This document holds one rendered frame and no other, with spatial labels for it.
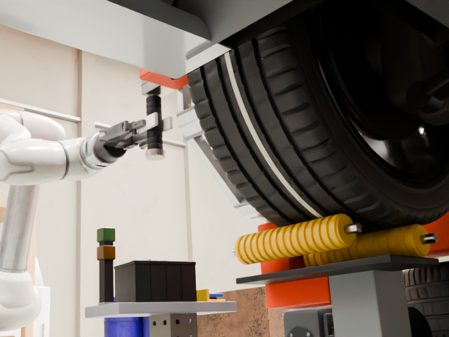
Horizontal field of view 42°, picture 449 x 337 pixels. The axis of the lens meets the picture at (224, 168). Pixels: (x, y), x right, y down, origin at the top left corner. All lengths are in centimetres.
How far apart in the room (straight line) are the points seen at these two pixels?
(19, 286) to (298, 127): 145
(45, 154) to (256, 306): 473
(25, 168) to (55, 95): 1063
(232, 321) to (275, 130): 542
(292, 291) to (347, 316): 13
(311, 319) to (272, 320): 453
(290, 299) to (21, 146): 74
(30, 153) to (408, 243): 90
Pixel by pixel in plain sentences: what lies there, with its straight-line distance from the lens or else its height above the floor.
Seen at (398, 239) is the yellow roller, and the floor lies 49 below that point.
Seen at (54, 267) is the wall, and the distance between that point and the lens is 1126.
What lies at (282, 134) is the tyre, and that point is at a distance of 94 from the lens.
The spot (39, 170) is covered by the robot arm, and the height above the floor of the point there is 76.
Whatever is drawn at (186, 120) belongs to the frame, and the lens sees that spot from 112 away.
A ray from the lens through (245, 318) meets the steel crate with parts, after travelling 617.
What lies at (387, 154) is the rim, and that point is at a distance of 137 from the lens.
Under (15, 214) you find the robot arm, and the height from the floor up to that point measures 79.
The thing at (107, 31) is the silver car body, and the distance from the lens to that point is 80.
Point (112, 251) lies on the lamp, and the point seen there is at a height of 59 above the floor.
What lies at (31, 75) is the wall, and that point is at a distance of 1200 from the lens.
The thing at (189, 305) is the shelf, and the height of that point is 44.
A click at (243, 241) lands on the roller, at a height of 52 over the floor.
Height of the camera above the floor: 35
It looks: 16 degrees up
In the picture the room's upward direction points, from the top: 3 degrees counter-clockwise
